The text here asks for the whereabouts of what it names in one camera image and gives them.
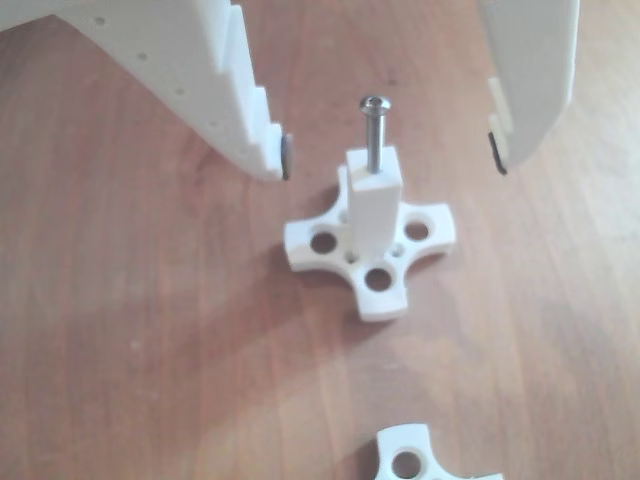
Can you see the silver metal screw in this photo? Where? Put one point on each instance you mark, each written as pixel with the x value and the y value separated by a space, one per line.
pixel 375 140

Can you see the white cross-base post stand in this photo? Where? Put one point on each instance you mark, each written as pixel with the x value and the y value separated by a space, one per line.
pixel 390 445
pixel 375 210

